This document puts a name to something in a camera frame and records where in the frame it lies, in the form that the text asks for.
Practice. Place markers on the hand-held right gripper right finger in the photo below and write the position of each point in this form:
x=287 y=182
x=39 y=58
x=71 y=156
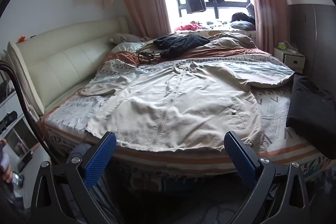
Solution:
x=240 y=161

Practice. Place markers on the beige zip jacket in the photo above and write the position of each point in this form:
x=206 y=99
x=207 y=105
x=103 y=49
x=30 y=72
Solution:
x=170 y=108

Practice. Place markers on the cream padded headboard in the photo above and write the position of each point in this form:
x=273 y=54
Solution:
x=60 y=61

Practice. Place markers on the patterned bed blanket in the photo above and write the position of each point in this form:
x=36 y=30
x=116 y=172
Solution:
x=273 y=113

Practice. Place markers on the person's left hand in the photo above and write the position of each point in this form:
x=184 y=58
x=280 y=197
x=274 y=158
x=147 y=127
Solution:
x=8 y=176

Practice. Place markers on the white nightstand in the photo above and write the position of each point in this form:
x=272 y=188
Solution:
x=291 y=58

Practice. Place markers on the small orange item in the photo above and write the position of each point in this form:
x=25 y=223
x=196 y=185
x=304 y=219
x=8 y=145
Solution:
x=22 y=39

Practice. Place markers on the small green item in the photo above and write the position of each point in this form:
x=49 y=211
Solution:
x=282 y=46

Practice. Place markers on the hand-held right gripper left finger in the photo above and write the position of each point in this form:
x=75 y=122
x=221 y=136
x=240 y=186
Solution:
x=101 y=161

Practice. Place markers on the pale green bed sheet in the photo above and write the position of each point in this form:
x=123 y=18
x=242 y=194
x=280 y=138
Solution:
x=65 y=95

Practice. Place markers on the red cloth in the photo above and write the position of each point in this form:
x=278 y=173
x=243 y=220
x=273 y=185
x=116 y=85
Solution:
x=186 y=27

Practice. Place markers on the white plush toy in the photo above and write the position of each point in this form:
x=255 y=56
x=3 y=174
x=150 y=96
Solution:
x=123 y=37

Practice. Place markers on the black pillow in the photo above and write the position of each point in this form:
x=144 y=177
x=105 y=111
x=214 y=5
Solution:
x=312 y=108

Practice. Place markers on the dark pillows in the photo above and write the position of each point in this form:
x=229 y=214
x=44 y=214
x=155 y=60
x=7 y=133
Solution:
x=242 y=20

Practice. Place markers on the beige duvet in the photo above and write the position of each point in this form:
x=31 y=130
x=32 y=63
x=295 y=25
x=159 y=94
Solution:
x=228 y=41

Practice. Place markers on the dark grey wardrobe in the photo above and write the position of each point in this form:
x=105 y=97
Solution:
x=315 y=37

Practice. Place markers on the pale satin pillow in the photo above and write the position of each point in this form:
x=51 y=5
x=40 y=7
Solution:
x=126 y=47

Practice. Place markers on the white shelf unit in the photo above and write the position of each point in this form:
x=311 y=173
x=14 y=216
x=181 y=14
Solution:
x=23 y=134

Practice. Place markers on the black knitted sweater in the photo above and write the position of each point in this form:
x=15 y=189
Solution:
x=181 y=43

